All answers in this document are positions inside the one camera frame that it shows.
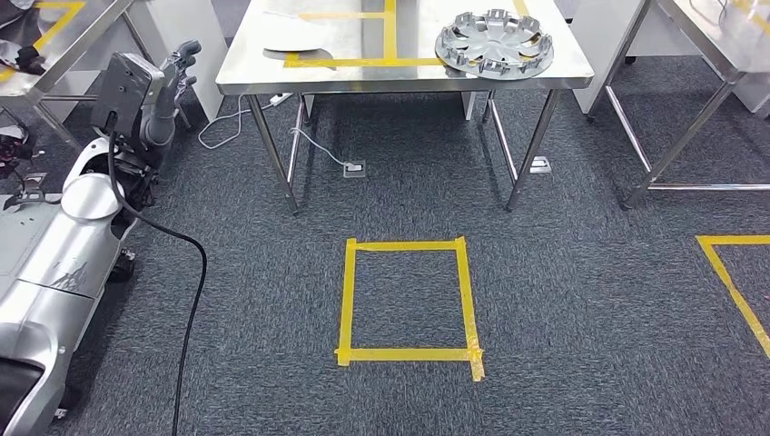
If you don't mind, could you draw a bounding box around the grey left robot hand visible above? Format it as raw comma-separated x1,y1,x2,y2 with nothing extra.
157,38,203,118

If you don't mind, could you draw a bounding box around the white plastic body panel part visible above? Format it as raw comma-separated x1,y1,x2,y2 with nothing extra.
262,10,331,55

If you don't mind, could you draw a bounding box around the stainless steel table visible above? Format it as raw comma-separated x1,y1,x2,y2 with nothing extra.
0,0,193,154
586,0,770,211
214,0,597,216

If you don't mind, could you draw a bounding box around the yellow table tape strip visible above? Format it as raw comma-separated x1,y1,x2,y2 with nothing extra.
0,0,86,84

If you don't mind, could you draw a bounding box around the black crumpled sheet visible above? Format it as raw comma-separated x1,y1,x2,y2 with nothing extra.
0,36,48,77

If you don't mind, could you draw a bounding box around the yellow table tape square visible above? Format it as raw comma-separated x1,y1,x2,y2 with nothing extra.
282,0,530,69

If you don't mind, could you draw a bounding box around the silver wheel cover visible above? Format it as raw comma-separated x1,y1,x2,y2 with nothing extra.
434,8,555,81

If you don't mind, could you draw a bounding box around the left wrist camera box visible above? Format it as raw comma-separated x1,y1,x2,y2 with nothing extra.
90,51,166,143

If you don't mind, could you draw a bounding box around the white power cable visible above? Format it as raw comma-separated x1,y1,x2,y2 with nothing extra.
290,126,362,170
197,93,275,151

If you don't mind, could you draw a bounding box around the black wired device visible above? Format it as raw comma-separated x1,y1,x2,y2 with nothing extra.
0,123,44,180

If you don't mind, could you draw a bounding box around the black metal bracket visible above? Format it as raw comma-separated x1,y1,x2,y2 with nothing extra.
1,173,64,213

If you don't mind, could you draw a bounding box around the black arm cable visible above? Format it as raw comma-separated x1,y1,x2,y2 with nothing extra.
106,126,210,436

